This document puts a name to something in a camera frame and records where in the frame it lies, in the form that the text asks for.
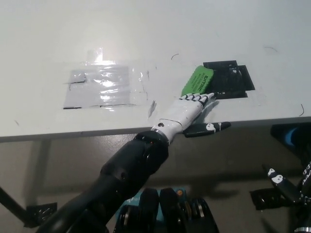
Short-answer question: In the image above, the clear tape patch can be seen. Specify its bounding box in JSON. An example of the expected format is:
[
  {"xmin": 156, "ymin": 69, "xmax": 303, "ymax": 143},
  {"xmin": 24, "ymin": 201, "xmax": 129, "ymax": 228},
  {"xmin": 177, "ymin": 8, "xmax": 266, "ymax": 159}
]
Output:
[{"xmin": 62, "ymin": 47, "xmax": 149, "ymax": 110}]

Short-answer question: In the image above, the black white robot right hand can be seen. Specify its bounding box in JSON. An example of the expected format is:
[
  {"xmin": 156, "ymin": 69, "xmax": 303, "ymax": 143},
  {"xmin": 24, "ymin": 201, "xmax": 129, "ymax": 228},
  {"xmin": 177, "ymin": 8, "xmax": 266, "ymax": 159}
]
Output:
[{"xmin": 261, "ymin": 160, "xmax": 311, "ymax": 229}]

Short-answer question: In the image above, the green whiteboard eraser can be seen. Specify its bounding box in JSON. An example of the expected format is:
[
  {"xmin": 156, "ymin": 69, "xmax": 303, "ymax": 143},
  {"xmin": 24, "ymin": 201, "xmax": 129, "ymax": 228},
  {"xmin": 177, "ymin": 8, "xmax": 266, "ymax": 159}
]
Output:
[{"xmin": 181, "ymin": 65, "xmax": 215, "ymax": 96}]

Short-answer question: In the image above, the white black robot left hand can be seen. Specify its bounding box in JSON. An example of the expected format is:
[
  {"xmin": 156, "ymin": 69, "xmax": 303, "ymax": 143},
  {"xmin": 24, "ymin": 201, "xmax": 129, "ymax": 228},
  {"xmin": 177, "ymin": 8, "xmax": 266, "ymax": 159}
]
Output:
[{"xmin": 152, "ymin": 91, "xmax": 232, "ymax": 146}]

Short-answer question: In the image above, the black diagonal table leg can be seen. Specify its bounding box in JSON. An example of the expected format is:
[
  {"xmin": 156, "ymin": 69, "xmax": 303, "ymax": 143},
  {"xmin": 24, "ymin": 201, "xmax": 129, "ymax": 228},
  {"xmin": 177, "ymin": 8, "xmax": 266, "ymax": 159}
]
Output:
[{"xmin": 0, "ymin": 186, "xmax": 27, "ymax": 226}]

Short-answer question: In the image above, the black blue chair part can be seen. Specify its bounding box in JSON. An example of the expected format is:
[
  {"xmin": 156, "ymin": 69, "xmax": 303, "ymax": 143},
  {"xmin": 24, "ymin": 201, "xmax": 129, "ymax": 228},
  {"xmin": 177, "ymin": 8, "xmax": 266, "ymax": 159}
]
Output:
[{"xmin": 270, "ymin": 123, "xmax": 311, "ymax": 149}]

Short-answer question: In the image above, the black tape square patch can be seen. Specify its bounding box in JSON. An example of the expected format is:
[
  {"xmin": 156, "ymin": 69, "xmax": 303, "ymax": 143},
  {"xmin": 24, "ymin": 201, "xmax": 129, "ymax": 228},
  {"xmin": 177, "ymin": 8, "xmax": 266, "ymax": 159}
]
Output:
[{"xmin": 203, "ymin": 60, "xmax": 256, "ymax": 100}]

